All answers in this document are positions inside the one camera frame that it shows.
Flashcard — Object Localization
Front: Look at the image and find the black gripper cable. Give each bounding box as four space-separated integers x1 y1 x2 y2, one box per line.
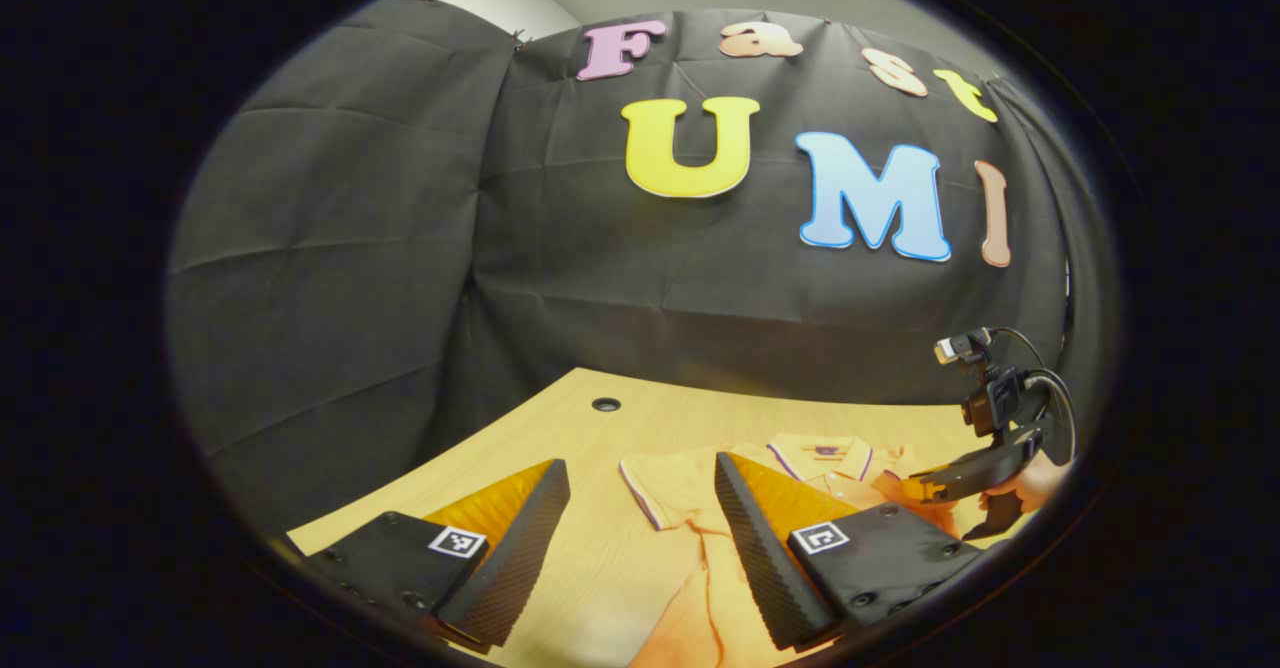
990 326 1079 469

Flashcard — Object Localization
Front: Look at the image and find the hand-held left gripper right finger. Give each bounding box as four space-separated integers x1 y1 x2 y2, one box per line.
714 452 1006 652

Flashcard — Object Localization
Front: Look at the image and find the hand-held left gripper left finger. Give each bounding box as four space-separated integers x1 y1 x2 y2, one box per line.
285 459 572 656

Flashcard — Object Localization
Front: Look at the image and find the orange T-shirt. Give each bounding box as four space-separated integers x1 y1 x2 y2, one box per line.
618 433 966 668

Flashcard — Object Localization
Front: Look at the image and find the black backdrop cloth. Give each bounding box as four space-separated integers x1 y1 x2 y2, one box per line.
165 0 1111 539

